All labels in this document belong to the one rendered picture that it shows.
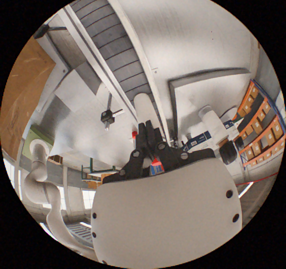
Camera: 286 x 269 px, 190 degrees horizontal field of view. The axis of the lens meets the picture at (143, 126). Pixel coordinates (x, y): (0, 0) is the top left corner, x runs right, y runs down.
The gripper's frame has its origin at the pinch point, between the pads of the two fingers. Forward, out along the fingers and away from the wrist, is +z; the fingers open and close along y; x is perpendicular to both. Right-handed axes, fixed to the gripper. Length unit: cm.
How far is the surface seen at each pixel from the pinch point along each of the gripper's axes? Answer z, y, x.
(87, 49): 6.3, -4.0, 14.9
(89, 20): 11.0, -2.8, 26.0
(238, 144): 13, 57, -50
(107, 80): 8.8, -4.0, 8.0
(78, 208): -41, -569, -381
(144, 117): 10.7, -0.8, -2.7
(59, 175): 106, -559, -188
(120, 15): 9.2, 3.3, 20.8
